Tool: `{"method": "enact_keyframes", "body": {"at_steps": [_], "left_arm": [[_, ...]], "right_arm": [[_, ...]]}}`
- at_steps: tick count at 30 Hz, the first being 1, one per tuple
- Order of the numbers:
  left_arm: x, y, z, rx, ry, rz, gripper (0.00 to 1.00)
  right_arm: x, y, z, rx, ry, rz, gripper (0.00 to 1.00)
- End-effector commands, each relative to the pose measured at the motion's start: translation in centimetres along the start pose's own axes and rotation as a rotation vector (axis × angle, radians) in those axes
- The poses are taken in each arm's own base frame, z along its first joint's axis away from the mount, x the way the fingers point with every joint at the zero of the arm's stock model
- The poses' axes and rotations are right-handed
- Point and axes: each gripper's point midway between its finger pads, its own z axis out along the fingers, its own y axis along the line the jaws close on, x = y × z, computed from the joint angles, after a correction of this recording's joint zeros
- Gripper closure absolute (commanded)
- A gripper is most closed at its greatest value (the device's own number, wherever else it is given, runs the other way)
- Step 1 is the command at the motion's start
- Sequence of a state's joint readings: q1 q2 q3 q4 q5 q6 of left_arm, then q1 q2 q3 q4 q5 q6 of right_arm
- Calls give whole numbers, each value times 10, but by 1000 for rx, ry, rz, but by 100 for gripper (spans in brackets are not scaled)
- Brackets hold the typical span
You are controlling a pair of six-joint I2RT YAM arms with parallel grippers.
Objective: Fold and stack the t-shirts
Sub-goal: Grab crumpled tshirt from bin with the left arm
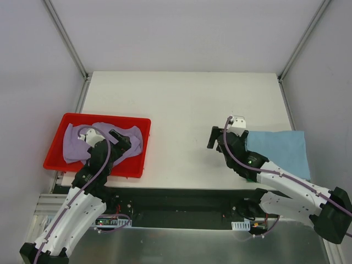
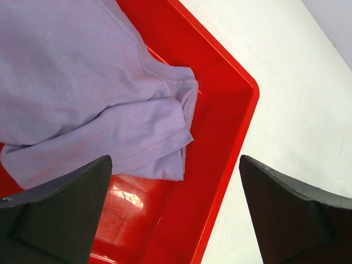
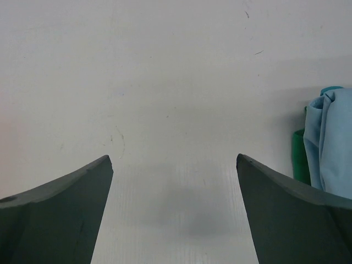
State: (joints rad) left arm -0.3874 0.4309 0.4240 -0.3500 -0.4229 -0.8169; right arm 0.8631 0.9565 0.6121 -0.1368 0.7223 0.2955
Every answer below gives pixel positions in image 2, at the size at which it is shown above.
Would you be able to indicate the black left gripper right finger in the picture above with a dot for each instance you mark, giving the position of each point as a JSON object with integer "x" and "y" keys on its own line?
{"x": 295, "y": 222}

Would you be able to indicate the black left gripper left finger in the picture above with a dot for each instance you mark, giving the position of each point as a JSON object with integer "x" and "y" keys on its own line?
{"x": 56, "y": 222}

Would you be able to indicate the red plastic tray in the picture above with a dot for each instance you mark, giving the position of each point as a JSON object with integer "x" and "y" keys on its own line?
{"x": 163, "y": 221}

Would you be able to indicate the lilac t shirt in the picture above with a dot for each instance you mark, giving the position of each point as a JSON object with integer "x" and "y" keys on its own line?
{"x": 78, "y": 83}

